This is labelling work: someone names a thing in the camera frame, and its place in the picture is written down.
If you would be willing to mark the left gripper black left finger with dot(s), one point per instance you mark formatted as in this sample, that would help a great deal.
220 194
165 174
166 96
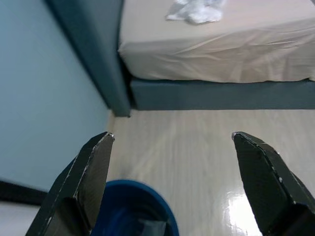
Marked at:
73 196

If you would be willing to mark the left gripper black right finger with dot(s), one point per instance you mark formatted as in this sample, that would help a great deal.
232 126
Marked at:
270 191

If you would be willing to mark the white tissue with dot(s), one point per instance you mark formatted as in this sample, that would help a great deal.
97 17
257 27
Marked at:
197 12

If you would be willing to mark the blue round waste bin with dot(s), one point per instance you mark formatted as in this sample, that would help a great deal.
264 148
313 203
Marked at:
147 204

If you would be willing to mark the teal upholstered headboard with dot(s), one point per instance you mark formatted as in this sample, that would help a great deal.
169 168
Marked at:
98 49

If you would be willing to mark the mattress with beige sheet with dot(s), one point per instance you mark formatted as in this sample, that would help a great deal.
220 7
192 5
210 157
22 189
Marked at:
221 49

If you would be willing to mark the black partition frame post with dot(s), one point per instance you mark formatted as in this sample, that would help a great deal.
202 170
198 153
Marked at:
19 191

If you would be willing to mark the teal bed frame base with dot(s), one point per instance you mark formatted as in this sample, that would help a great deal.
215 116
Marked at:
209 96

